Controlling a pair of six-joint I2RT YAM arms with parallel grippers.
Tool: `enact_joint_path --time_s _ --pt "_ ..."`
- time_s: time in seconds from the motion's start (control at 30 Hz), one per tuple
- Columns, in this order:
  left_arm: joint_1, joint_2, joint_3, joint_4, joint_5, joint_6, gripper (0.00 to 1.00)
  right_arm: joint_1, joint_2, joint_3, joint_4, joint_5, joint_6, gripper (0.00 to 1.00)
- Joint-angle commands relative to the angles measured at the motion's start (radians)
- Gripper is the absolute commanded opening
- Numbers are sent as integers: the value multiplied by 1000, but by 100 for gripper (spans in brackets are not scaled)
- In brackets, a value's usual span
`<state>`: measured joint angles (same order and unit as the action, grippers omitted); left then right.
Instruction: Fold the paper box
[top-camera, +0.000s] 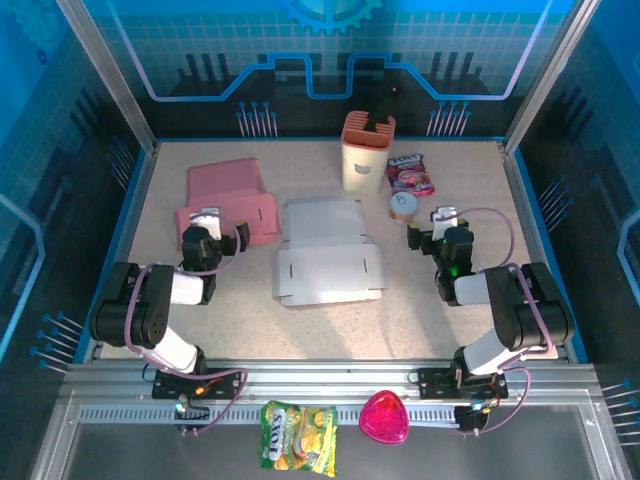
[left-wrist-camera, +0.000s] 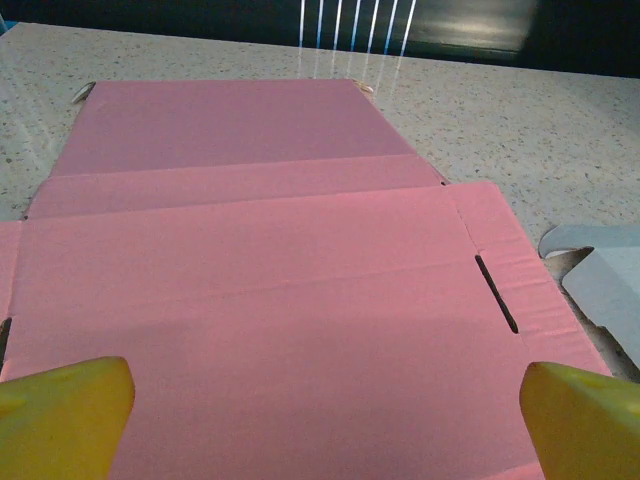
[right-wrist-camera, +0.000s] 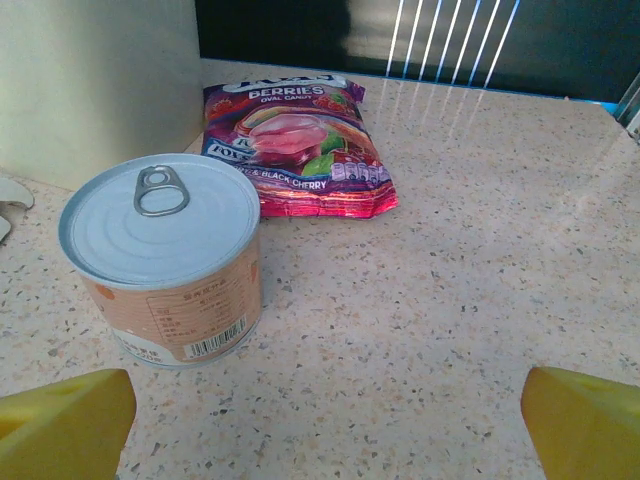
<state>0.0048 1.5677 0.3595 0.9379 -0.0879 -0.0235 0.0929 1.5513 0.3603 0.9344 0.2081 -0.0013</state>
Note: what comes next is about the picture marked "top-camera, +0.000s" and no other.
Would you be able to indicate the pink paper box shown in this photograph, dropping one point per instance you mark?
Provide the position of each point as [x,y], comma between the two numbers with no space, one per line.
[225,180]

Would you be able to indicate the white paper box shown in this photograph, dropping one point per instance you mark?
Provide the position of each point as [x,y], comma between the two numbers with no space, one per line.
[325,270]

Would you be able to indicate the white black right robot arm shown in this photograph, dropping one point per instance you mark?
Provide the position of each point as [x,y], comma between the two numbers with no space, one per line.
[480,357]

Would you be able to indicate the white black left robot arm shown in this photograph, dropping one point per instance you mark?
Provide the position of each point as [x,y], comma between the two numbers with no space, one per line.
[180,350]

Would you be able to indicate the orange print drink can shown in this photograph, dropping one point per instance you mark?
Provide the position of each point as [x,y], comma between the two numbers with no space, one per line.
[402,205]

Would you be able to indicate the purple candy bag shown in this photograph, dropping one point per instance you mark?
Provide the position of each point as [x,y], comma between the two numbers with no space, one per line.
[410,175]

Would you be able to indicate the cream knife block holder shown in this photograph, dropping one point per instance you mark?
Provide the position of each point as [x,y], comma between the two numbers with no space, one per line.
[360,170]

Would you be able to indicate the small black electronics module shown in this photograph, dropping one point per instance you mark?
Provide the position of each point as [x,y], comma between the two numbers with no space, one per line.
[470,419]
[192,412]

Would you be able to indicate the pink heart-shaped case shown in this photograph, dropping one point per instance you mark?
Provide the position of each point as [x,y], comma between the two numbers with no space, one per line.
[385,417]

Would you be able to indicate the grey metal shelf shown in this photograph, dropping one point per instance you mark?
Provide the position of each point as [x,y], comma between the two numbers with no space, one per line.
[450,455]

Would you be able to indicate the green yellow candy bag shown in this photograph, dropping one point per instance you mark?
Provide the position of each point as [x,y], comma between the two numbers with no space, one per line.
[300,440]

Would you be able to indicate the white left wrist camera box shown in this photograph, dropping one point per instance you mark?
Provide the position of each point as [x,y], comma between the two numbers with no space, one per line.
[212,227]

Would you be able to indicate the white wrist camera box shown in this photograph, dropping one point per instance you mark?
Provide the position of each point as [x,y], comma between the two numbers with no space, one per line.
[212,227]
[445,220]

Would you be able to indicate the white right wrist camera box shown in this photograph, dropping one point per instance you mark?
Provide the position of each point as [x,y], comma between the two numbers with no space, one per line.
[445,220]

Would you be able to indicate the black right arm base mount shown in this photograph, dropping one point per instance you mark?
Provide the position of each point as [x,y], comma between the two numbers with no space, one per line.
[435,382]

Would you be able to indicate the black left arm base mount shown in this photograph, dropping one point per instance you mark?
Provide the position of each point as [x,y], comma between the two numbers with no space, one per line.
[170,385]

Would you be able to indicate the aluminium rail beam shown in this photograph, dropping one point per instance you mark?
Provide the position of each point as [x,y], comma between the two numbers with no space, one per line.
[325,375]

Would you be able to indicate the aluminium frame post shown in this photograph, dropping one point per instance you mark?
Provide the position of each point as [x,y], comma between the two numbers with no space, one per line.
[550,75]
[110,75]

